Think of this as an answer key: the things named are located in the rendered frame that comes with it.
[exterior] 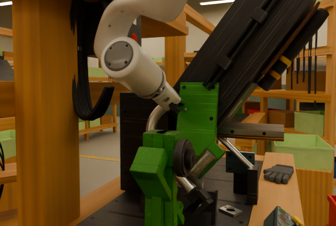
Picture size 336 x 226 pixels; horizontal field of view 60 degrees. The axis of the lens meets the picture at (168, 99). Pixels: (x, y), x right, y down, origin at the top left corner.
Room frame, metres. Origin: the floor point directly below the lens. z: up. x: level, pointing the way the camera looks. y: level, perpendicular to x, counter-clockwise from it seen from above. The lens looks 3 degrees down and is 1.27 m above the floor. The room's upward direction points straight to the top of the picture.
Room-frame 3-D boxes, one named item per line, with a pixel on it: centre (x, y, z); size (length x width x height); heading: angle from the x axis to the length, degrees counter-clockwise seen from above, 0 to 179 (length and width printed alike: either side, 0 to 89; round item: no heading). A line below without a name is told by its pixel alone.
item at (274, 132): (0.98, -0.18, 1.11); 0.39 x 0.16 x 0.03; 69
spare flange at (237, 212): (0.82, -0.18, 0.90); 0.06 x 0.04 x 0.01; 38
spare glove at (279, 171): (1.15, -0.44, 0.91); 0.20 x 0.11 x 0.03; 148
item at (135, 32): (0.92, 0.17, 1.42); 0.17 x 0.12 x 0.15; 159
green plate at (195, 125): (0.85, -0.09, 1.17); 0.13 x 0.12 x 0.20; 159
